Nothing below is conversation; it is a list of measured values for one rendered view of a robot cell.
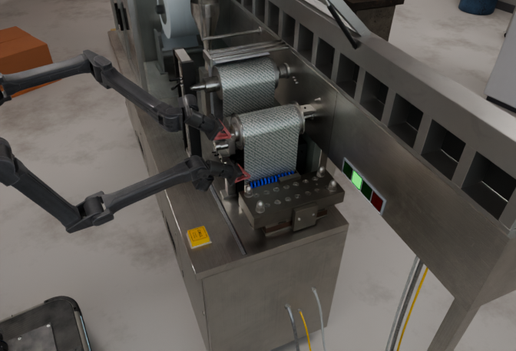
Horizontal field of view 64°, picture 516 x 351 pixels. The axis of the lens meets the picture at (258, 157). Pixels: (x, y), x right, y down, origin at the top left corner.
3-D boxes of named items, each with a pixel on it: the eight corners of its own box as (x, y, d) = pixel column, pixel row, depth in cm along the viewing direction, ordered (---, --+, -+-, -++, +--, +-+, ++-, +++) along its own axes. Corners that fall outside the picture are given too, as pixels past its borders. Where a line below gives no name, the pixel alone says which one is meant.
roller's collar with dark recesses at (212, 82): (202, 89, 176) (201, 75, 172) (216, 86, 178) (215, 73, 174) (206, 96, 172) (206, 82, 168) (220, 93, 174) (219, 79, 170)
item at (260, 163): (244, 186, 171) (243, 150, 160) (294, 172, 179) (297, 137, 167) (244, 187, 171) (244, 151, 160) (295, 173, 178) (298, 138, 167)
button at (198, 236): (187, 234, 165) (186, 230, 163) (204, 229, 167) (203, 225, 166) (192, 246, 160) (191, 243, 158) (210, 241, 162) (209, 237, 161)
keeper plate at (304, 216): (291, 228, 167) (292, 208, 160) (312, 221, 170) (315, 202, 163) (294, 232, 165) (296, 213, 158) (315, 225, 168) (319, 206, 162)
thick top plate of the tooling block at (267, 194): (239, 202, 170) (238, 191, 166) (323, 178, 182) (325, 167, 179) (253, 230, 158) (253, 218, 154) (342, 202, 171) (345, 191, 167)
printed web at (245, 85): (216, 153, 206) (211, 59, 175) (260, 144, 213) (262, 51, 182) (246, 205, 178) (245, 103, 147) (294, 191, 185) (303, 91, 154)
